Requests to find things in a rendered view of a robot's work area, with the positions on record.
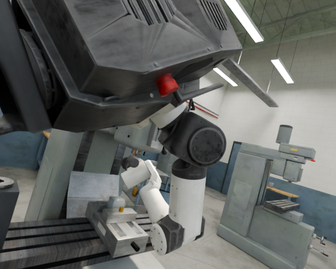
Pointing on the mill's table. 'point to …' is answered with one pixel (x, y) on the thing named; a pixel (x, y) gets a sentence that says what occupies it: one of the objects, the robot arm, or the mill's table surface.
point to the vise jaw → (111, 217)
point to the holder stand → (1, 209)
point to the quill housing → (136, 138)
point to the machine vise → (116, 231)
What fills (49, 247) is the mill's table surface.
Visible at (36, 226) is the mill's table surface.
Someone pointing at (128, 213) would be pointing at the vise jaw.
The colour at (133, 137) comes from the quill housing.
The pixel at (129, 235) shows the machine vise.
